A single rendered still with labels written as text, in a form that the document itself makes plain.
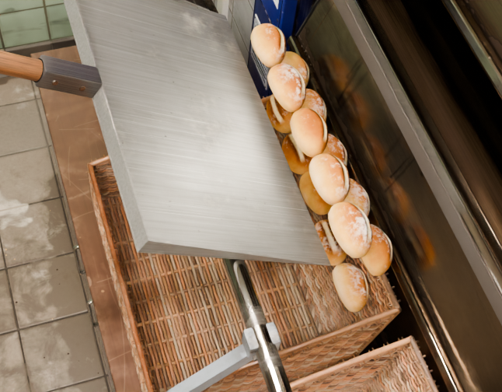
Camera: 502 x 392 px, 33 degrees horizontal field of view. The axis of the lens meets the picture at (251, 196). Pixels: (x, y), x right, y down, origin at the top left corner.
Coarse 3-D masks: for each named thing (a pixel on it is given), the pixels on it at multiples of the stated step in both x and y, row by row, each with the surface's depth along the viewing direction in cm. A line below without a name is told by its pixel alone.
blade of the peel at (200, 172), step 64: (64, 0) 130; (128, 0) 141; (128, 64) 130; (192, 64) 141; (128, 128) 121; (192, 128) 130; (256, 128) 141; (128, 192) 110; (192, 192) 121; (256, 192) 130; (256, 256) 120; (320, 256) 130
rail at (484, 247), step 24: (360, 0) 112; (360, 24) 112; (384, 48) 108; (408, 96) 104; (432, 120) 102; (432, 144) 100; (456, 168) 99; (456, 192) 97; (480, 216) 95; (480, 240) 94
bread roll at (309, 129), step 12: (300, 120) 147; (312, 120) 146; (324, 120) 148; (300, 132) 146; (312, 132) 145; (324, 132) 146; (300, 144) 146; (312, 144) 145; (324, 144) 146; (312, 156) 147
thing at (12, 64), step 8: (0, 56) 109; (8, 56) 110; (16, 56) 111; (24, 56) 112; (0, 64) 109; (8, 64) 109; (16, 64) 110; (24, 64) 111; (32, 64) 112; (40, 64) 113; (0, 72) 110; (8, 72) 110; (16, 72) 111; (24, 72) 111; (32, 72) 112; (40, 72) 113; (32, 80) 113
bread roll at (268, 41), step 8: (264, 24) 158; (272, 24) 159; (256, 32) 157; (264, 32) 156; (272, 32) 156; (280, 32) 157; (256, 40) 156; (264, 40) 155; (272, 40) 155; (280, 40) 155; (256, 48) 156; (264, 48) 155; (272, 48) 155; (280, 48) 155; (264, 56) 155; (272, 56) 155; (280, 56) 155; (264, 64) 156; (272, 64) 156
